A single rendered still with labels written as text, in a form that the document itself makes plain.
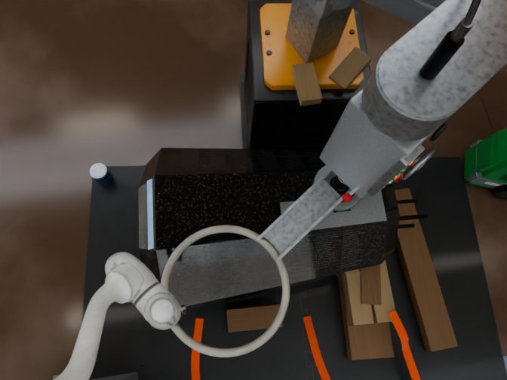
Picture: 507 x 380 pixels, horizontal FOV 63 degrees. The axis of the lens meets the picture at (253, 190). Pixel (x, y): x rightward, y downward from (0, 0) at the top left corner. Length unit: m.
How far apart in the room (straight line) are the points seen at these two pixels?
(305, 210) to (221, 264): 0.43
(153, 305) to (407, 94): 0.89
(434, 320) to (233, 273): 1.31
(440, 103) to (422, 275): 1.72
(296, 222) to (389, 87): 0.78
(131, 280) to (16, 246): 1.58
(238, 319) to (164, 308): 1.13
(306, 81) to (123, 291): 1.25
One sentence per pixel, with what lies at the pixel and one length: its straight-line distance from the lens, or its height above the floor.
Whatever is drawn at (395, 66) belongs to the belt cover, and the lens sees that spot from 1.08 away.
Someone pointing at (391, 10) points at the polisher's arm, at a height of 1.26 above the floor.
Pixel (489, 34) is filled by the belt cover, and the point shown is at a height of 1.67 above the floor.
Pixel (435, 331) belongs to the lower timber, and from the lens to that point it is 2.67.
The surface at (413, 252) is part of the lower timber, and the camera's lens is 2.67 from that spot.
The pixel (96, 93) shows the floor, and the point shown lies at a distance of 3.04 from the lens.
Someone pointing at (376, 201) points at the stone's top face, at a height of 0.80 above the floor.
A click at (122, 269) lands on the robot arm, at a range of 1.34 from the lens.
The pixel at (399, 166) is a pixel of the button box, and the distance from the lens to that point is 1.20.
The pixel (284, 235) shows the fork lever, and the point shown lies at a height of 0.89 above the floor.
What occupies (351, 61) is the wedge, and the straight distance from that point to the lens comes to 2.15.
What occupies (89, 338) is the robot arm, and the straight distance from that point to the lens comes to 1.20.
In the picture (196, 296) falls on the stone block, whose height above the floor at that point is 0.61.
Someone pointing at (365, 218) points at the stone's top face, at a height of 0.80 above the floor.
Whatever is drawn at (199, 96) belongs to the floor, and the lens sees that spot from 2.91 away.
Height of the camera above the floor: 2.50
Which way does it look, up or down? 72 degrees down
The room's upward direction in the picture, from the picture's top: 10 degrees clockwise
